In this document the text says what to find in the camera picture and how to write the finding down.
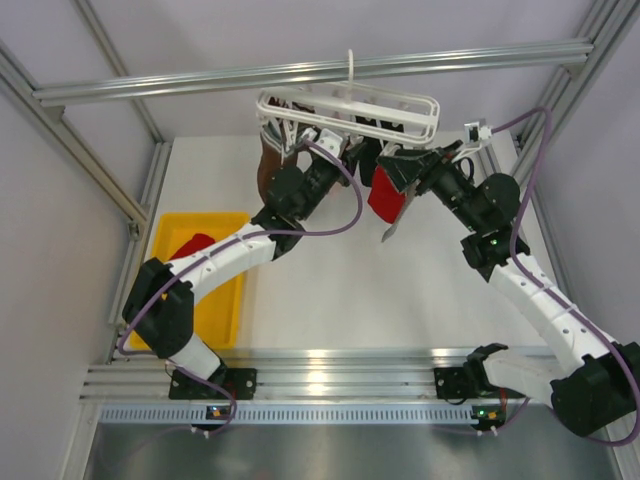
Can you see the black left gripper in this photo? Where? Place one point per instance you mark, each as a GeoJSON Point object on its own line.
{"type": "Point", "coordinates": [350, 158]}

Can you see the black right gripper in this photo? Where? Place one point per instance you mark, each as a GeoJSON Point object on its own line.
{"type": "Point", "coordinates": [404, 170]}

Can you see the grey sock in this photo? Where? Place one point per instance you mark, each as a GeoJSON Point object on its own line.
{"type": "Point", "coordinates": [397, 220]}

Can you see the black sock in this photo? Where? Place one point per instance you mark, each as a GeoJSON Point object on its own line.
{"type": "Point", "coordinates": [365, 154]}
{"type": "Point", "coordinates": [394, 127]}

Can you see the red santa sock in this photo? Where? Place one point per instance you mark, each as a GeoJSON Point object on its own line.
{"type": "Point", "coordinates": [385, 201]}
{"type": "Point", "coordinates": [197, 242]}

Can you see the white plastic clip hanger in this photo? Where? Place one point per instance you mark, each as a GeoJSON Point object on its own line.
{"type": "Point", "coordinates": [352, 109]}

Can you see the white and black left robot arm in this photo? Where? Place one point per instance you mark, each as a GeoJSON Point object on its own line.
{"type": "Point", "coordinates": [160, 306]}

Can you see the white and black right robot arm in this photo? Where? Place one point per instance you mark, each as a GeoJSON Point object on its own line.
{"type": "Point", "coordinates": [596, 379]}

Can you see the pink sock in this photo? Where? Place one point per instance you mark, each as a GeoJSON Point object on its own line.
{"type": "Point", "coordinates": [348, 145]}

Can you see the maroon striped brown sock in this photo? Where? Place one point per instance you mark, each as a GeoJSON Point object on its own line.
{"type": "Point", "coordinates": [275, 153]}

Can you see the yellow plastic tray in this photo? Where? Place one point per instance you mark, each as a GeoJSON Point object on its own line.
{"type": "Point", "coordinates": [216, 316]}

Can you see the aluminium top crossbar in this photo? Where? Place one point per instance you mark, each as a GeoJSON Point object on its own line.
{"type": "Point", "coordinates": [572, 51]}

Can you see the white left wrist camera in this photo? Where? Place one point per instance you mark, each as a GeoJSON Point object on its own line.
{"type": "Point", "coordinates": [325, 143]}

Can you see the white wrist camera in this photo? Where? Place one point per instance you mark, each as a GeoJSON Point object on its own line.
{"type": "Point", "coordinates": [477, 134]}
{"type": "Point", "coordinates": [325, 143]}

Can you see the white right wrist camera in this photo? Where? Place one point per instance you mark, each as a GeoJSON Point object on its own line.
{"type": "Point", "coordinates": [477, 134]}

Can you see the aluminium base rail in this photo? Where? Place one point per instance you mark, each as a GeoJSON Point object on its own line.
{"type": "Point", "coordinates": [313, 375]}

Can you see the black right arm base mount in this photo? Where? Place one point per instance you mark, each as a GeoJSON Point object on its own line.
{"type": "Point", "coordinates": [453, 385]}

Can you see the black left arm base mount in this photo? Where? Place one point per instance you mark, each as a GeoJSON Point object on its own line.
{"type": "Point", "coordinates": [240, 383]}

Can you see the aluminium right frame post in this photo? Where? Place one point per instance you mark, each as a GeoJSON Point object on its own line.
{"type": "Point", "coordinates": [605, 25]}

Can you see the aluminium frame post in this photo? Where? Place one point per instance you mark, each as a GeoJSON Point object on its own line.
{"type": "Point", "coordinates": [20, 87]}
{"type": "Point", "coordinates": [605, 25]}

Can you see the aluminium left frame post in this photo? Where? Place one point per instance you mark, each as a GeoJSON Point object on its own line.
{"type": "Point", "coordinates": [20, 87]}

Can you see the slotted grey cable duct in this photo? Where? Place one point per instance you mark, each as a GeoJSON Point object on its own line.
{"type": "Point", "coordinates": [302, 414]}

